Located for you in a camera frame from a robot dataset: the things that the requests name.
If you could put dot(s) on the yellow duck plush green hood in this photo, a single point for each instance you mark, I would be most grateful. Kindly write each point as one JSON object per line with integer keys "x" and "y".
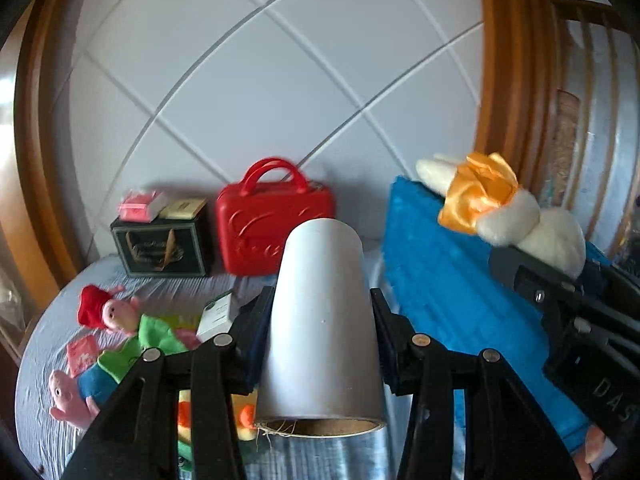
{"x": 240, "y": 414}

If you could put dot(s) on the green plush frog cape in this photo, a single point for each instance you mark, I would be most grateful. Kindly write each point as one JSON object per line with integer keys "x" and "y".
{"x": 152, "y": 333}

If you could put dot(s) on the light blue striped bedsheet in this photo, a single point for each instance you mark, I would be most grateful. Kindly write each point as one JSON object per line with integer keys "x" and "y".
{"x": 48, "y": 444}

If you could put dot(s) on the pink small box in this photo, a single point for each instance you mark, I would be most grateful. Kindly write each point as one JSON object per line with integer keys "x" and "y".
{"x": 142, "y": 207}

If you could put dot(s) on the dark green gift box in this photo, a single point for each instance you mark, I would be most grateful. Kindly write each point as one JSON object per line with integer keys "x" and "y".
{"x": 166, "y": 248}

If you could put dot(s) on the red patterned packet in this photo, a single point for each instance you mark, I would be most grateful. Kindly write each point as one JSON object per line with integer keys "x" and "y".
{"x": 81, "y": 354}

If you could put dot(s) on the wooden headboard frame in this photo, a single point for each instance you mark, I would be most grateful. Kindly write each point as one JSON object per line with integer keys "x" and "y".
{"x": 520, "y": 84}

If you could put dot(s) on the white rabbit plush yellow bow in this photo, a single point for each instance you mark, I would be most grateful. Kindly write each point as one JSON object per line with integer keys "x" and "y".
{"x": 482, "y": 197}

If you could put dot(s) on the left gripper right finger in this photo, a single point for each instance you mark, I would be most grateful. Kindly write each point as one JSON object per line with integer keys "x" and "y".
{"x": 508, "y": 436}

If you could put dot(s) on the pink pig plush red dress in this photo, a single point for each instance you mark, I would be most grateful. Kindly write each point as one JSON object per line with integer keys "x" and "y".
{"x": 100, "y": 309}

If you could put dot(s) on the white small carton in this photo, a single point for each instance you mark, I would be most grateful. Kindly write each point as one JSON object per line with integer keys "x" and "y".
{"x": 218, "y": 316}

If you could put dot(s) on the white paper roll tube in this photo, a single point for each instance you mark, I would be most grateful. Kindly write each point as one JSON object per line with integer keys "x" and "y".
{"x": 321, "y": 376}

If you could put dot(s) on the pink pig plush blue shirt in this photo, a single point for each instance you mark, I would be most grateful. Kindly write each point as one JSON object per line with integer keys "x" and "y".
{"x": 78, "y": 400}

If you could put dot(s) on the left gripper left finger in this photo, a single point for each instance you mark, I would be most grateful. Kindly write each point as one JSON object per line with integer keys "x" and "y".
{"x": 135, "y": 435}

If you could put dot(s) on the red toy suitcase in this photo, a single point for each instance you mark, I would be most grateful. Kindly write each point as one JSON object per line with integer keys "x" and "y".
{"x": 255, "y": 216}

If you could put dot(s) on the beige small box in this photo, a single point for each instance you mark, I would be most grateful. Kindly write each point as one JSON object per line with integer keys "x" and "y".
{"x": 183, "y": 209}

